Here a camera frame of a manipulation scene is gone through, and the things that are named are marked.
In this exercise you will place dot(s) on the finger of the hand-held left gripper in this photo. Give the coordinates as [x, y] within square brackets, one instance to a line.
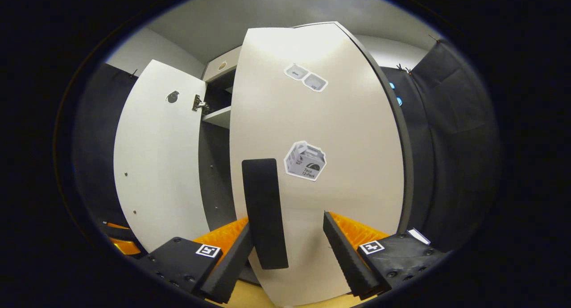
[127, 246]

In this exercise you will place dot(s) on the white cabinet shelf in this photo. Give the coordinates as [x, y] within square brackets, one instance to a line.
[218, 117]

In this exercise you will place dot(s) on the white cabinet door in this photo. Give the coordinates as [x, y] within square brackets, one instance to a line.
[156, 165]
[339, 196]

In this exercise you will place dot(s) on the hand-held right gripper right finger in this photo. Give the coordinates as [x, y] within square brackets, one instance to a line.
[343, 256]

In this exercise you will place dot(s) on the black backdrop cloth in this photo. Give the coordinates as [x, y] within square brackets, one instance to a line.
[455, 143]
[98, 143]

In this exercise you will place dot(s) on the white cabinet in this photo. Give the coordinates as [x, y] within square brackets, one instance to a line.
[216, 165]

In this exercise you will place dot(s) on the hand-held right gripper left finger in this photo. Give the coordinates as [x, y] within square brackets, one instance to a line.
[232, 268]

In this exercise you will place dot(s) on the white cabinet drawer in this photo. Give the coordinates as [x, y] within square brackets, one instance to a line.
[223, 67]

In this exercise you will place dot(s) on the metal door hinge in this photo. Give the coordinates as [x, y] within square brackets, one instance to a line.
[200, 104]

